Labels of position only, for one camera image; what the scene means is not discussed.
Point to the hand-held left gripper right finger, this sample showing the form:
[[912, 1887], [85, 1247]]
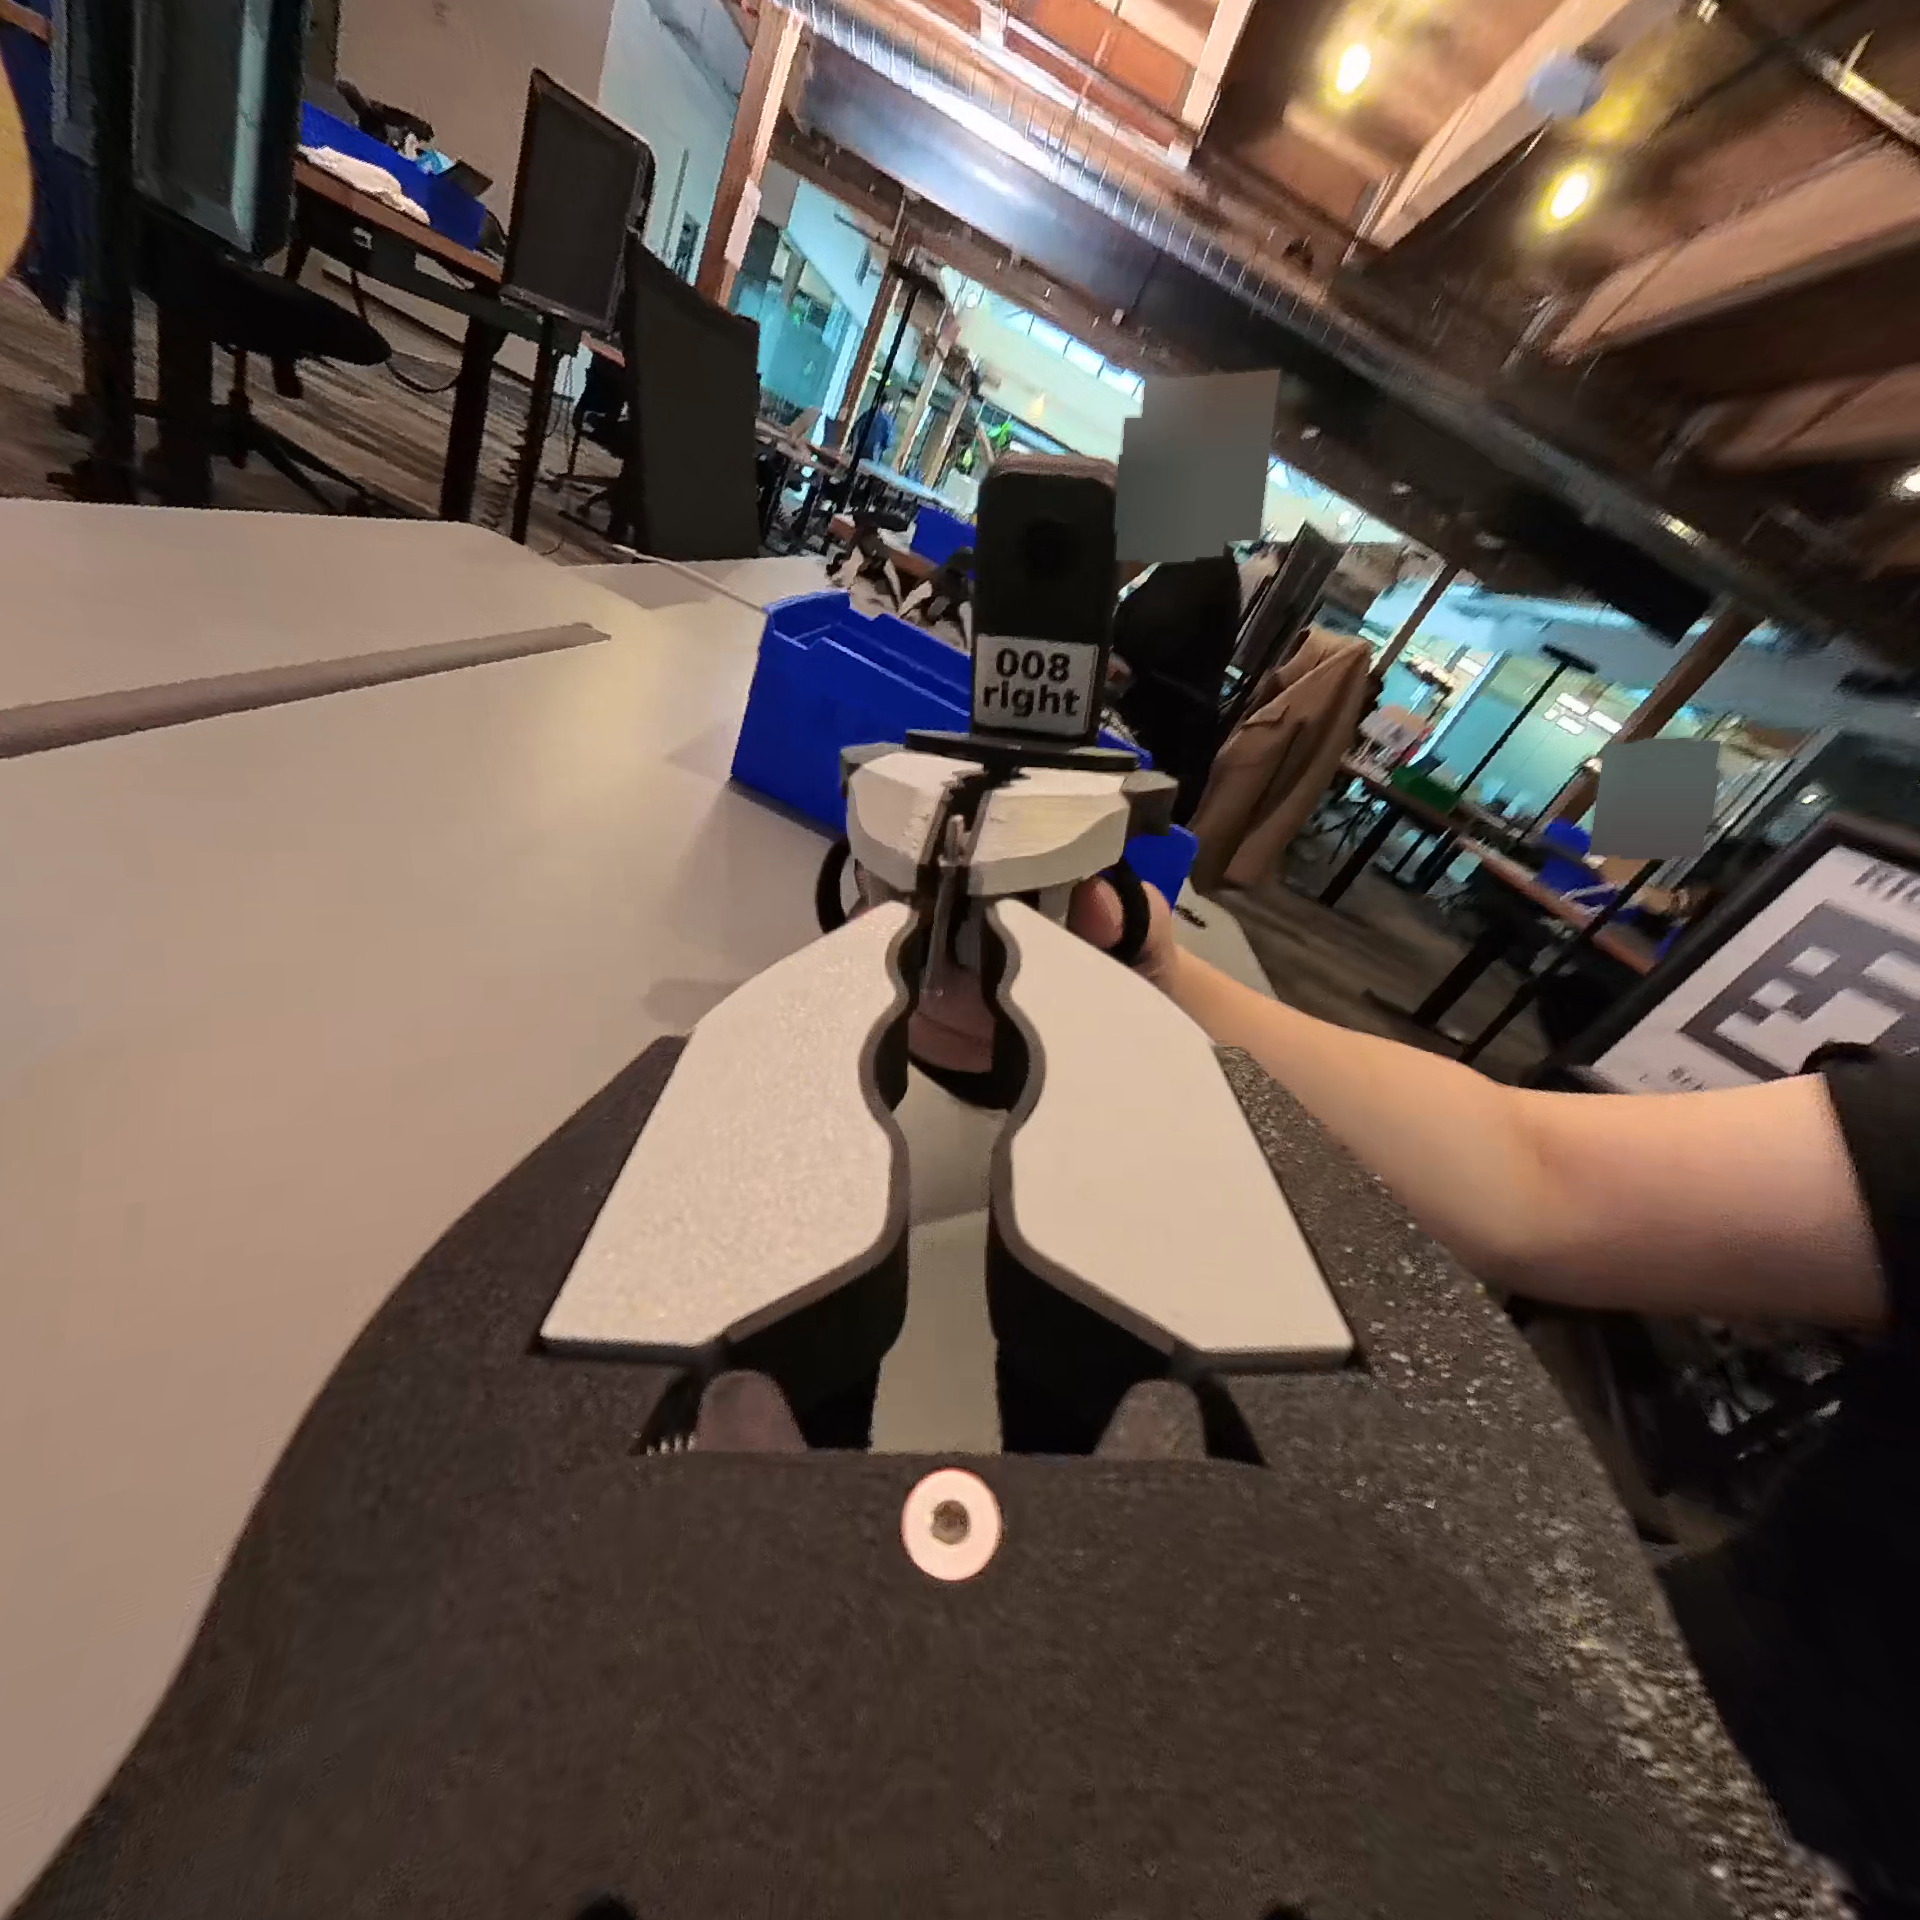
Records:
[[1171, 1184]]

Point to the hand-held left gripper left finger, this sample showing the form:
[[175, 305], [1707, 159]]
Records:
[[720, 1170]]

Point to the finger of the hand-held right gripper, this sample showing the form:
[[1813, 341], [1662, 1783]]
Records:
[[1051, 833], [892, 824]]

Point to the blue plastic bin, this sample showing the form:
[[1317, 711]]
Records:
[[841, 704], [943, 537]]

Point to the person's right forearm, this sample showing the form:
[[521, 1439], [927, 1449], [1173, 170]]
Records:
[[1500, 1155]]

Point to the long desk strip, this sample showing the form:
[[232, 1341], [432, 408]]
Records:
[[300, 683]]

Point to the person's right hand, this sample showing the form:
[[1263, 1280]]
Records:
[[1103, 915]]

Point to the tan coat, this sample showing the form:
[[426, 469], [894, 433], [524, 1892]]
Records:
[[1290, 751]]

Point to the black partition panel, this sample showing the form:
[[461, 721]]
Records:
[[691, 420]]

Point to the round ceiling lamp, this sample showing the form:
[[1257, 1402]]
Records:
[[1571, 194], [1350, 69]]

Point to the black computer monitor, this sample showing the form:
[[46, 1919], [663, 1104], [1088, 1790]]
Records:
[[579, 194]]

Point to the marker pattern sign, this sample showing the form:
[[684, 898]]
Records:
[[1801, 975]]

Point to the wooden table black legs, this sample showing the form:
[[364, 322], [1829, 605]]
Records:
[[451, 271]]

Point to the blue storage bins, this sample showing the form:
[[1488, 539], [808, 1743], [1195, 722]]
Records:
[[458, 203]]

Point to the person's black shirt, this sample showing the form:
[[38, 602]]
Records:
[[1883, 1170]]

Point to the white ceiling sensor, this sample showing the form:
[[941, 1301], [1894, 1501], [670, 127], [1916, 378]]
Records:
[[1568, 87]]

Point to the white cloth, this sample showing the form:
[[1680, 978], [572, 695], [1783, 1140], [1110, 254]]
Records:
[[374, 181]]

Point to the black swivel chair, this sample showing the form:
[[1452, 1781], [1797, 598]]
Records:
[[292, 322]]

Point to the dark framed display screen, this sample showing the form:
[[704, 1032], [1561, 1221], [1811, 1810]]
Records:
[[210, 121]]

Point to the wooden post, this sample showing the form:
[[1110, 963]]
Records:
[[751, 150]]

